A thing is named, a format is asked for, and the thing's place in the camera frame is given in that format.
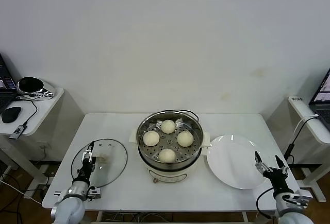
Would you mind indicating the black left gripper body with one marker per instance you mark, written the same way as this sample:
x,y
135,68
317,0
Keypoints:
x,y
85,171

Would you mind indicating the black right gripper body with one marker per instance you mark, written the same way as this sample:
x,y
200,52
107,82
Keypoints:
x,y
277,179

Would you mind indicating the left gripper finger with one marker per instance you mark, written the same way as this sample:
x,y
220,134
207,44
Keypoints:
x,y
87,154

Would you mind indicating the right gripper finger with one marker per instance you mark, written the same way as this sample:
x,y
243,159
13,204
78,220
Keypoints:
x,y
261,164
281,170

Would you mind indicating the glass pot lid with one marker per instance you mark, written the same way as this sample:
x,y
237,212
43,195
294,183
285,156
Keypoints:
x,y
116,167

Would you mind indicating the white steamed baozi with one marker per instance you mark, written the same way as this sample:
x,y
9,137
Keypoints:
x,y
167,126
167,155
185,139
150,138

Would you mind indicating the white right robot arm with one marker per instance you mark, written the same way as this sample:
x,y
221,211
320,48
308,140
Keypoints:
x,y
291,216

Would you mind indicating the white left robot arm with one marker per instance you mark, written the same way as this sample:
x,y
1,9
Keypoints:
x,y
69,208

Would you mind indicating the steel steamer basket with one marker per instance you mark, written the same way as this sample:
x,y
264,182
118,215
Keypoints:
x,y
168,141

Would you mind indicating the white round plate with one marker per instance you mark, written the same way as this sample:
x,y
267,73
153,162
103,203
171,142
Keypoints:
x,y
232,162

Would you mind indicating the white floor power strip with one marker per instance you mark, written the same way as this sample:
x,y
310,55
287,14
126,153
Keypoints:
x,y
32,193

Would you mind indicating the white side table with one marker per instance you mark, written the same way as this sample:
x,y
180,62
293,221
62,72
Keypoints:
x,y
49,110
301,105

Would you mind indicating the small usb hub adapter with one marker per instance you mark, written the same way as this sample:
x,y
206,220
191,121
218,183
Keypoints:
x,y
17,131

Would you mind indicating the cream electric cooker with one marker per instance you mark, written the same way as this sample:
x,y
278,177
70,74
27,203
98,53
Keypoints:
x,y
167,175

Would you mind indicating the black open laptop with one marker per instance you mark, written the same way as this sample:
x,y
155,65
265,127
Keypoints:
x,y
5,85
322,97

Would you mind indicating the black computer mouse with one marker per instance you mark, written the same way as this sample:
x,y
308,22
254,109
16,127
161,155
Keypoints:
x,y
10,114

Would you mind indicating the shiny chrome headset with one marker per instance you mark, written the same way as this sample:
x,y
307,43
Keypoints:
x,y
28,85

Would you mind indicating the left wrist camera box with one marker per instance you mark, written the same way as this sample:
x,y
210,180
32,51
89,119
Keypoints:
x,y
95,193

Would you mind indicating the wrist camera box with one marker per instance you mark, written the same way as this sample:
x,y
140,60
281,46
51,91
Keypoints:
x,y
299,199
95,193

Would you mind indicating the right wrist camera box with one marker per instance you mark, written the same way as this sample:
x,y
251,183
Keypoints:
x,y
299,199

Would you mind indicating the white wall outlet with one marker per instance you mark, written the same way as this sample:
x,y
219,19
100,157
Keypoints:
x,y
44,145

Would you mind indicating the white table frame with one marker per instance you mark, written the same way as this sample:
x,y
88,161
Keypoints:
x,y
245,217

